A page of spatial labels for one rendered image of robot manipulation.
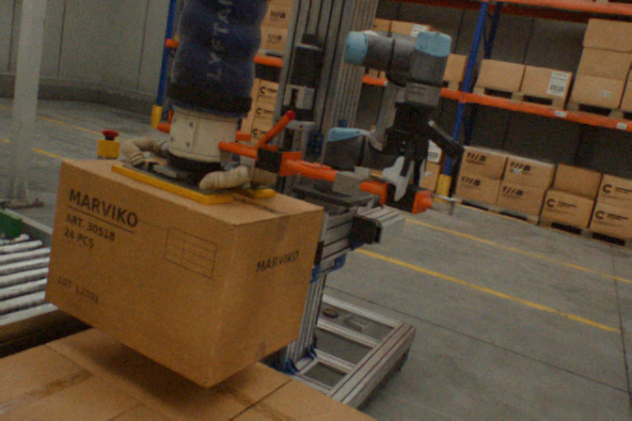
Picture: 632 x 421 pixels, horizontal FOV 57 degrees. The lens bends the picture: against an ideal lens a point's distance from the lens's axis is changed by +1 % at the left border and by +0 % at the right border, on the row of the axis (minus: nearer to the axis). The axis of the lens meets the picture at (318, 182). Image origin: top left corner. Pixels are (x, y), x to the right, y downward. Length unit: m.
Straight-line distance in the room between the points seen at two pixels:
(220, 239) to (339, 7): 1.18
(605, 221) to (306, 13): 6.75
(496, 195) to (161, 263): 7.37
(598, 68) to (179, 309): 7.56
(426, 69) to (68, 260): 1.06
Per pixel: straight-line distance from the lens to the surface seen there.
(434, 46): 1.26
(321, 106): 2.23
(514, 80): 8.56
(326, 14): 2.26
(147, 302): 1.52
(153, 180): 1.53
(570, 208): 8.54
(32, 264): 2.48
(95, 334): 1.95
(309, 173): 1.38
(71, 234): 1.69
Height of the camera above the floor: 1.42
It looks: 10 degrees down
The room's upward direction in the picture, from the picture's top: 11 degrees clockwise
